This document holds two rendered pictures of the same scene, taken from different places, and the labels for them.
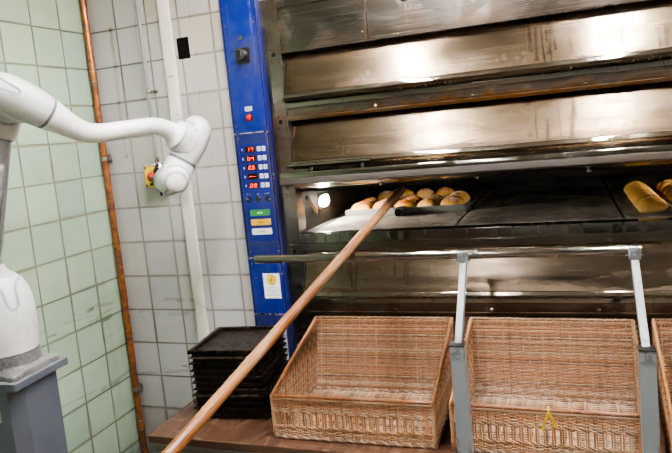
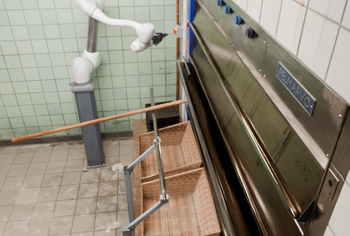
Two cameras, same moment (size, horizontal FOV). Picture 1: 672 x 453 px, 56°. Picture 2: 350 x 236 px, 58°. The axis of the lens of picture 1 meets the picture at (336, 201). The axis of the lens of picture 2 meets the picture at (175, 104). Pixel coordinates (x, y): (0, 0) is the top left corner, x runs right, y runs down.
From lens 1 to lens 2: 2.45 m
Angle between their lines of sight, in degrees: 64
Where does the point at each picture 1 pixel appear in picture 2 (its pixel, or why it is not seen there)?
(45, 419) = (84, 101)
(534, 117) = (225, 104)
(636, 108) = (244, 141)
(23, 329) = (78, 77)
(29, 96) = (84, 8)
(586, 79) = not seen: hidden behind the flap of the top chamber
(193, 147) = (141, 36)
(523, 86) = not seen: hidden behind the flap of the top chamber
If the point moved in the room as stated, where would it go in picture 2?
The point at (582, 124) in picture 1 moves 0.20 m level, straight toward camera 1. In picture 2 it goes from (230, 126) to (191, 128)
